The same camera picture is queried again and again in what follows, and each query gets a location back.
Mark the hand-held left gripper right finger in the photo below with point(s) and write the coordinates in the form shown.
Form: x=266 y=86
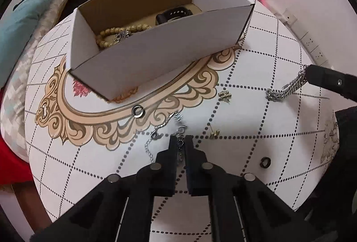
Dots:
x=188 y=144

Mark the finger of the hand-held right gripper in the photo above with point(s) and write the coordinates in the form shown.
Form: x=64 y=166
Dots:
x=329 y=79

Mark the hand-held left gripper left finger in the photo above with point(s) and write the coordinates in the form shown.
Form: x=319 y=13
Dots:
x=173 y=144

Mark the white cardboard box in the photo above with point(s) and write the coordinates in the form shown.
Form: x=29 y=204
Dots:
x=167 y=55

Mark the gold stud earring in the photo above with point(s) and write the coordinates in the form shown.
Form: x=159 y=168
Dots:
x=215 y=134

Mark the gold leaf earring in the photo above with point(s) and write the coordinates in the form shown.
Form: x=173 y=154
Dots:
x=224 y=95

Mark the dark cloth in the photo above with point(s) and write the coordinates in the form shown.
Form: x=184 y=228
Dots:
x=345 y=147

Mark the white power strip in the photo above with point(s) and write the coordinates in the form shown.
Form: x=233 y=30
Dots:
x=290 y=17

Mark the printed white tablecloth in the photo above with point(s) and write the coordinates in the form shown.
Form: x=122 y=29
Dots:
x=265 y=125

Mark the black watch band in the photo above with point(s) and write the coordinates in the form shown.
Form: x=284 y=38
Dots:
x=173 y=12

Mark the red cloth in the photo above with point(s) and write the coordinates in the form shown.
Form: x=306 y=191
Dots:
x=11 y=158

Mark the patterned beige quilt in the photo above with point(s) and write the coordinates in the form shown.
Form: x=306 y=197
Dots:
x=16 y=97

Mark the teal blanket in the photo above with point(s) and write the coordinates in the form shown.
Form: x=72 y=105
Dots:
x=28 y=8

